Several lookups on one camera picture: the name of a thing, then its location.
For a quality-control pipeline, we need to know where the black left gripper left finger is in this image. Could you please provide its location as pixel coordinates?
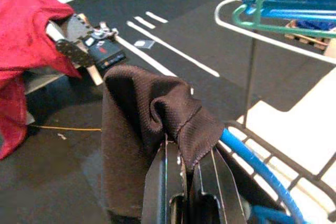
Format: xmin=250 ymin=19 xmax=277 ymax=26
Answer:
xmin=141 ymin=133 xmax=188 ymax=224

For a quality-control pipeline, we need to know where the thin yellow cable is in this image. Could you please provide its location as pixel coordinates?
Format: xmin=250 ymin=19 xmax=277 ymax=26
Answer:
xmin=28 ymin=123 xmax=102 ymax=132

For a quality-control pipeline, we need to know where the blue plastic hanger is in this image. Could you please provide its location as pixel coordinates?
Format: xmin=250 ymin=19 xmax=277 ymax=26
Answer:
xmin=219 ymin=128 xmax=308 ymax=224
xmin=246 ymin=0 xmax=336 ymax=11
xmin=244 ymin=7 xmax=336 ymax=23

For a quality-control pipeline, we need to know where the long white tape strip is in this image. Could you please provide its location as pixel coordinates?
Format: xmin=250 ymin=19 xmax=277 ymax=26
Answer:
xmin=126 ymin=20 xmax=221 ymax=78
xmin=114 ymin=35 xmax=179 ymax=78

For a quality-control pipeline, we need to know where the small clear plastic bag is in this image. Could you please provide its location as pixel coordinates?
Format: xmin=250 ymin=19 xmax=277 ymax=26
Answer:
xmin=133 ymin=39 xmax=155 ymax=50

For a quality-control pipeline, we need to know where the black floor carpet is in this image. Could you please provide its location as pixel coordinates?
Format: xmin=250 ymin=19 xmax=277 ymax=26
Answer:
xmin=0 ymin=0 xmax=335 ymax=224

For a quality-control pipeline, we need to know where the green plastic hanger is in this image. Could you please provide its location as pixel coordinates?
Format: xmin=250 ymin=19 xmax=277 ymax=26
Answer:
xmin=232 ymin=0 xmax=336 ymax=39

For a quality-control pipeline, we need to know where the navy printed t-shirt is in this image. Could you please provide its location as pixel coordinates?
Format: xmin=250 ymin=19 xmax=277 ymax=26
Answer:
xmin=100 ymin=63 xmax=226 ymax=224

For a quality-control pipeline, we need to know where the short white tape strip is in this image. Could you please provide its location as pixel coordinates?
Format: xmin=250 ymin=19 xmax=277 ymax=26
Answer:
xmin=133 ymin=15 xmax=156 ymax=30
xmin=145 ymin=10 xmax=169 ymax=24

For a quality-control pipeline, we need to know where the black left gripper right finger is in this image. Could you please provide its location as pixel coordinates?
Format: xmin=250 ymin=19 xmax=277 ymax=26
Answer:
xmin=188 ymin=146 xmax=249 ymax=224

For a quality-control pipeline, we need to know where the wooden pallet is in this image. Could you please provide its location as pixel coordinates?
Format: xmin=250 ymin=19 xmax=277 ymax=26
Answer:
xmin=285 ymin=20 xmax=331 ymax=51

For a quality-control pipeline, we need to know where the pale wooden slat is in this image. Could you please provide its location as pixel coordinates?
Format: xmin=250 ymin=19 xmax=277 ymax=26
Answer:
xmin=86 ymin=63 xmax=104 ymax=86

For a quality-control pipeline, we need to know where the black tool case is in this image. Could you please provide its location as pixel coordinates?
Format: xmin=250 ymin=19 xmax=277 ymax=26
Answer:
xmin=88 ymin=39 xmax=127 ymax=72

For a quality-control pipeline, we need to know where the black metal clothes rack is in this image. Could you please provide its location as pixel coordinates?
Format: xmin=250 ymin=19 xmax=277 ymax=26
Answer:
xmin=224 ymin=36 xmax=336 ymax=222

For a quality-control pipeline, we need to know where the silver metal clamp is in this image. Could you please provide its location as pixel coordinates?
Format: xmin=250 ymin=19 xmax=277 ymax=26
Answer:
xmin=91 ymin=21 xmax=119 ymax=40

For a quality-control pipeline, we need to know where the red cloth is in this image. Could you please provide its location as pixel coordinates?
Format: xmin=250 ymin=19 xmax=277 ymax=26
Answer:
xmin=0 ymin=0 xmax=82 ymax=161

